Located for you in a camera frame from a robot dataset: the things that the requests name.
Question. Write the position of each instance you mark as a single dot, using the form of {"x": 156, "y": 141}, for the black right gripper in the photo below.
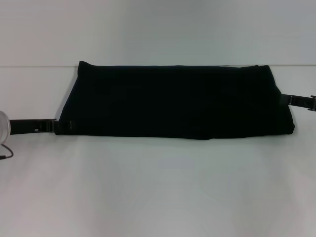
{"x": 303, "y": 101}

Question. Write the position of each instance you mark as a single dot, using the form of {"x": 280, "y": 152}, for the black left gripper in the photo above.
{"x": 32, "y": 126}

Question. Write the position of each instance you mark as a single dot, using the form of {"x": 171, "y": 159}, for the black shirt with white print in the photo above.
{"x": 172, "y": 98}

